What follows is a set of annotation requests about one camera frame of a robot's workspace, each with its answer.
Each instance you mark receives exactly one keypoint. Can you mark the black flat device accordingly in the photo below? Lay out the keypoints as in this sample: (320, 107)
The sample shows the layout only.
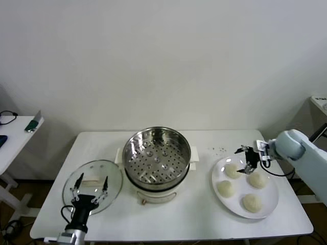
(318, 132)

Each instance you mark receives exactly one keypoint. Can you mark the scattered dark crumbs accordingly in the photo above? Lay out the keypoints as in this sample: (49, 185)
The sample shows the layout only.
(221, 150)

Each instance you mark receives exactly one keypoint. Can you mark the white round plate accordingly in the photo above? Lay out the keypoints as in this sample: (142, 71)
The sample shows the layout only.
(230, 204)

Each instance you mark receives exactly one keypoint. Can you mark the dark blue flat object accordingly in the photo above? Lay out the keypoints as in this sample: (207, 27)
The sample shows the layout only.
(2, 140)

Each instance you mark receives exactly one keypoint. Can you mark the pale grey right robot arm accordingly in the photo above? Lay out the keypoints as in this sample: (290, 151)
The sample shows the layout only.
(291, 143)

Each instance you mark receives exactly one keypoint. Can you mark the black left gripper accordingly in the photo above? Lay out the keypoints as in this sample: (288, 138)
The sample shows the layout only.
(81, 204)

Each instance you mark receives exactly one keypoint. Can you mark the white steamed baozi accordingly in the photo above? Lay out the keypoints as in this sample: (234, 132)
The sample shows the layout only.
(252, 202)
(258, 181)
(231, 171)
(226, 189)

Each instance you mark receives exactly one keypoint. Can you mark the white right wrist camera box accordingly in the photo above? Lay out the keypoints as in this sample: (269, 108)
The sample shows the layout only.
(261, 148)

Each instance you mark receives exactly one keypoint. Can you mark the perforated steel steamer basket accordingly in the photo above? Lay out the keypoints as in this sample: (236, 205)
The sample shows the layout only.
(155, 158)

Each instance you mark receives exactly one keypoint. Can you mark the cream electric cooking pot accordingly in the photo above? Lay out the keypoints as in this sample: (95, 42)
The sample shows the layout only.
(153, 195)

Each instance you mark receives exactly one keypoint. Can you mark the white side table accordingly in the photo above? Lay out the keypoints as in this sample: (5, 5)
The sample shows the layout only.
(15, 137)

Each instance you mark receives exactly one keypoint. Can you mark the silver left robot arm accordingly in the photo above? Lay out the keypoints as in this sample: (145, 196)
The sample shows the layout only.
(70, 237)

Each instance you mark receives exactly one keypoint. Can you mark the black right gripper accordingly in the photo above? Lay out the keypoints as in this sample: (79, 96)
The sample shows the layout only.
(251, 157)

